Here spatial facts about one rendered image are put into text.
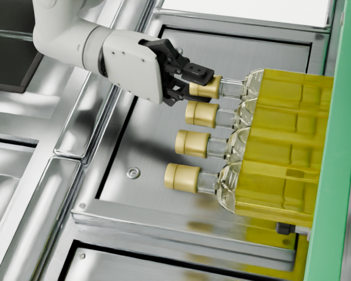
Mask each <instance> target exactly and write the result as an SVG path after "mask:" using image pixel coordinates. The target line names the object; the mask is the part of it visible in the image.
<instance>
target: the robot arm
mask: <svg viewBox="0 0 351 281"><path fill-rule="evenodd" d="M103 1H104V0H33V7H34V12H35V21H36V24H35V27H34V30H33V43H34V46H35V48H36V49H37V50H38V51H39V52H40V53H42V54H44V55H46V56H48V57H51V58H54V59H56V60H60V61H62V62H65V63H67V64H70V65H73V66H76V67H79V68H81V69H84V70H87V71H90V72H93V73H95V74H98V75H101V76H103V77H106V78H109V81H110V82H112V83H113V84H115V85H116V86H118V87H120V88H122V89H123V90H125V91H127V92H129V93H131V94H134V95H136V96H138V97H140V98H142V99H145V100H147V101H150V102H152V103H155V104H161V103H162V102H165V103H166V104H167V105H168V106H173V105H174V104H175V103H176V102H177V101H179V100H181V101H183V100H184V99H186V100H189V101H190V100H191V101H197V102H203V103H209V102H210V101H211V99H212V98H207V97H202V96H195V95H191V94H190V93H189V84H188V83H185V82H184V81H182V80H179V79H177V78H175V77H174V74H177V75H181V74H182V76H181V79H183V80H187V81H189V82H192V83H195V84H198V85H201V86H204V87H205V86H206V85H207V84H208V83H209V81H210V80H211V78H212V77H213V75H214V74H215V71H214V70H212V69H209V68H207V67H204V66H201V65H197V64H194V63H192V62H191V63H190V59H189V58H187V57H183V56H182V55H181V54H180V53H179V52H178V51H177V50H176V49H175V48H174V46H173V45H172V43H171V42H170V40H169V39H167V38H165V39H159V38H156V37H153V36H150V35H146V34H143V33H139V32H134V31H128V30H118V29H117V30H114V29H112V28H108V27H105V26H102V25H99V24H97V23H93V22H90V21H87V20H84V19H82V18H79V17H78V16H77V14H78V12H80V11H83V10H86V9H90V8H93V7H96V6H98V5H99V4H101V3H102V2H103ZM175 86H177V87H180V88H179V89H177V90H174V89H173V88H174V87H175Z"/></svg>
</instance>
